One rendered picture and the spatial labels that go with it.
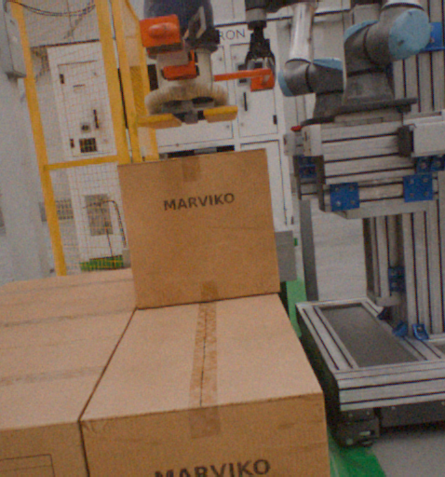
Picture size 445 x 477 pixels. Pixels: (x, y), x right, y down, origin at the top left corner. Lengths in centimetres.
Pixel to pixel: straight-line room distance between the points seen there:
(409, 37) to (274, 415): 106
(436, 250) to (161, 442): 130
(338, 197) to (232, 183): 40
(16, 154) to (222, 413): 228
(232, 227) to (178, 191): 17
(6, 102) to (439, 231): 218
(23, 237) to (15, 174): 34
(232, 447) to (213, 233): 65
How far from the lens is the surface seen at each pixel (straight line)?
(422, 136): 153
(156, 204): 138
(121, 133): 285
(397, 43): 153
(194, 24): 106
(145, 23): 106
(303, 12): 235
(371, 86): 162
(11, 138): 294
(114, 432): 90
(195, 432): 89
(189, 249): 139
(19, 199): 294
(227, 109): 149
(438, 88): 190
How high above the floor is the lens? 93
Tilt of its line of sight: 9 degrees down
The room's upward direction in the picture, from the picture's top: 7 degrees counter-clockwise
